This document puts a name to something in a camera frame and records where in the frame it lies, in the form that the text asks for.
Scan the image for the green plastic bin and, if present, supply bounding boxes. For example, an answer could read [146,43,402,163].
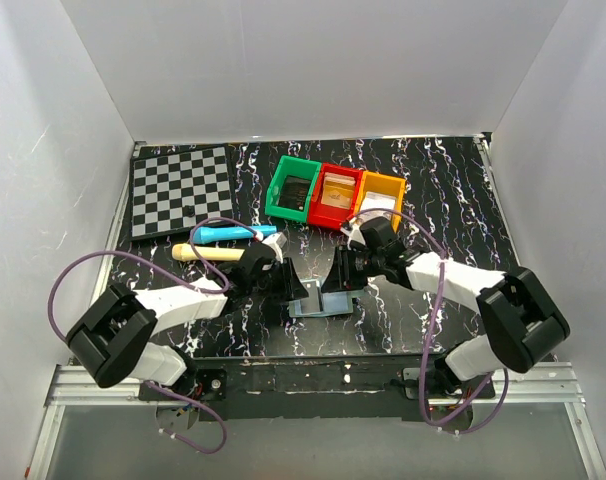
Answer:
[265,155,322,223]

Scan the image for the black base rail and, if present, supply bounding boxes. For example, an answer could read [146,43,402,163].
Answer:
[137,349,497,425]

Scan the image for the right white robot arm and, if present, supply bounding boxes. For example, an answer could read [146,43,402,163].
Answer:
[321,217,570,392]

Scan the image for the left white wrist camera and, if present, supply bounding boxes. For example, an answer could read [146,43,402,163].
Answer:
[262,232,287,263]

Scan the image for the checkered chessboard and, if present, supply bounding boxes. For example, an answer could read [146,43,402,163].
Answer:
[130,146,234,241]

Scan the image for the red plastic bin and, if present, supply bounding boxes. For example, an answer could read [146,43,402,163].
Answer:
[307,163,363,230]

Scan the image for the yellow plastic bin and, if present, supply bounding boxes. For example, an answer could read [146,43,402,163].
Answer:
[354,171,406,231]

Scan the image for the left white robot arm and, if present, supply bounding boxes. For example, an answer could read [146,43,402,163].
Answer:
[64,244,309,388]

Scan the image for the cream plastic crayon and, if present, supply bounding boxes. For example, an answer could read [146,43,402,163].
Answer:
[171,243,244,262]

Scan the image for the orange card in red bin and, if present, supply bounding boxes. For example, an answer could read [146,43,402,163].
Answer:
[321,173,356,209]

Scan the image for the blue plastic crayon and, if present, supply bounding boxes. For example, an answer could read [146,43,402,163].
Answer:
[193,225,277,245]

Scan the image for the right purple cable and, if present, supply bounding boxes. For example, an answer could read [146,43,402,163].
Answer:
[350,208,510,435]

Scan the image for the green card holder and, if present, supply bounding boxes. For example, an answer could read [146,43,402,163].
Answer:
[288,279,354,318]

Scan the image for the white card in yellow bin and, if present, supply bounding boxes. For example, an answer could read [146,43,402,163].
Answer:
[359,191,396,222]

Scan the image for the purple cable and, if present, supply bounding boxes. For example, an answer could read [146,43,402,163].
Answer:
[47,219,264,455]
[350,208,510,435]

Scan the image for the black card in green bin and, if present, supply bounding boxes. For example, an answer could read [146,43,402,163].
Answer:
[278,175,311,211]

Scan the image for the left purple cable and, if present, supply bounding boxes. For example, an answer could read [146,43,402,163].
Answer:
[47,219,264,455]

